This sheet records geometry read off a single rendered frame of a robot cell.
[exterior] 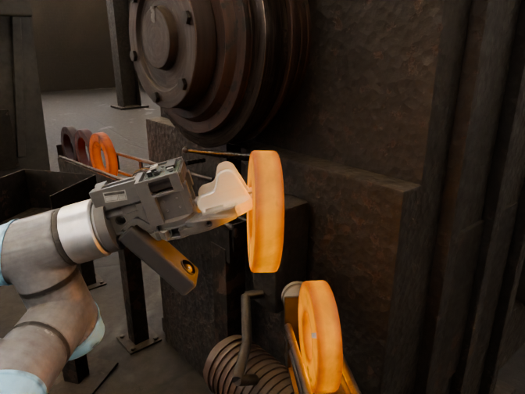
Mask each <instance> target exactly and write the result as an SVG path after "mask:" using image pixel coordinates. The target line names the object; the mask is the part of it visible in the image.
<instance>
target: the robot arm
mask: <svg viewBox="0 0 525 394"><path fill-rule="evenodd" d="M139 170H142V171H139ZM135 174H137V175H136V176H134V175H135ZM144 174H145V175H144ZM193 184H194V182H193V180H192V177H191V174H190V171H189V169H187V167H186V165H185V162H184V160H183V158H182V156H181V157H178V158H175V159H170V160H167V161H164V162H161V163H156V164H153V165H150V166H147V167H143V168H141V169H138V170H136V171H135V172H134V174H133V176H132V177H129V178H126V179H123V180H120V181H115V182H113V183H109V184H108V182H107V181H104V182H101V183H98V184H96V185H95V188H94V189H92V190H91V191H90V192H89V195H90V197H91V198H90V199H88V200H84V201H82V202H77V203H74V204H70V205H68V206H64V207H61V208H58V209H54V210H49V211H46V212H43V213H39V214H35V215H33V216H29V217H24V218H22V219H13V220H11V221H10V222H8V223H6V224H2V225H0V286H2V285H12V284H13V285H14V287H15V289H16V290H17V292H18V294H19V296H20V298H21V299H22V301H23V304H24V306H25V307H26V308H27V312H26V313H25V314H24V315H23V316H22V317H21V318H20V320H19V321H18V322H17V323H16V325H15V326H14V327H13V328H12V329H11V330H10V331H9V332H8V333H7V334H6V336H5V337H4V338H0V394H48V392H49V391H50V389H51V387H52V386H53V384H54V383H55V380H56V379H57V377H58V376H59V374H60V372H61V371H62V369H63V368H64V366H65V365H66V363H67V362H68V360H75V359H77V358H79V357H81V356H83V355H85V354H87V353H89V352H90V351H92V350H93V346H95V345H97V344H99V343H100V341H101V340H102V338H103V336H104V333H105V325H104V324H103V321H102V318H101V316H100V310H99V308H98V305H97V303H96V302H95V301H94V300H93V298H92V296H91V293H90V292H89V290H88V287H87V286H86V283H85V281H84V279H83V277H82V275H81V273H80V271H79V268H78V267H77V264H80V263H85V262H88V261H91V260H96V259H99V258H102V257H105V256H109V255H111V254H112V253H114V252H117V251H120V250H123V249H125V248H126V247H127V248H128V249H129V250H130V251H131V252H133V253H134V254H135V255H136V256H137V257H138V258H140V259H141V260H142V261H143V262H144V263H146V264H147V265H148V266H149V267H151V268H152V269H153V270H154V271H155V272H156V273H157V274H158V275H159V276H160V277H162V278H163V279H164V280H165V281H167V282H168V283H169V284H170V285H171V286H173V287H174V288H175V289H176V290H177V291H178V292H179V293H180V294H181V295H187V294H188V293H189V292H190V291H191V290H192V289H193V288H194V287H195V286H196V283H197V278H198V268H197V267H196V266H195V265H194V264H193V263H192V262H190V261H189V260H188V259H187V258H186V257H185V256H184V255H182V254H181V253H180V252H179V251H178V250H177V249H175V248H174V247H173V246H172V245H171V244H170V243H169V242H168V241H169V240H174V239H179V238H184V237H187V236H189V235H195V234H198V233H202V232H205V231H209V230H212V229H213V228H216V227H219V226H220V225H223V224H225V223H227V222H229V221H232V220H234V219H236V218H237V217H239V216H240V215H242V214H244V213H247V212H248V211H249V210H251V209H252V187H250V188H249V187H248V186H247V185H246V183H245V182H244V180H243V179H242V177H241V175H240V174H239V173H238V170H237V169H236V167H235V166H234V164H233V163H231V162H227V161H225V162H222V163H220V164H219V165H218V166H217V168H216V177H215V180H214V181H212V182H210V183H207V184H204V185H202V186H201V187H200V189H199V190H198V196H196V197H195V193H194V190H193V188H192V185H193Z"/></svg>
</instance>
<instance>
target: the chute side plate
mask: <svg viewBox="0 0 525 394"><path fill-rule="evenodd" d="M57 159H58V163H59V171H60V172H68V173H78V174H95V175H96V181H97V184H98V183H101V182H104V181H107V182H108V184H109V183H113V182H115V181H118V180H115V179H113V178H111V177H107V176H105V175H103V174H100V173H97V172H94V171H93V170H89V169H87V168H84V167H81V166H79V165H76V164H75V163H71V162H69V161H66V160H64V159H60V158H57ZM187 238H189V239H190V240H192V241H193V242H196V243H197V244H199V245H200V246H202V247H203V248H205V249H207V250H209V251H210V252H212V248H211V242H214V243H215V244H217V245H219V246H220V247H222V248H224V249H225V250H226V262H228V263H232V259H231V230H230V229H228V228H226V227H224V226H222V225H220V226H219V227H216V228H213V229H212V230H209V231H205V232H202V233H198V234H195V235H189V236H187Z"/></svg>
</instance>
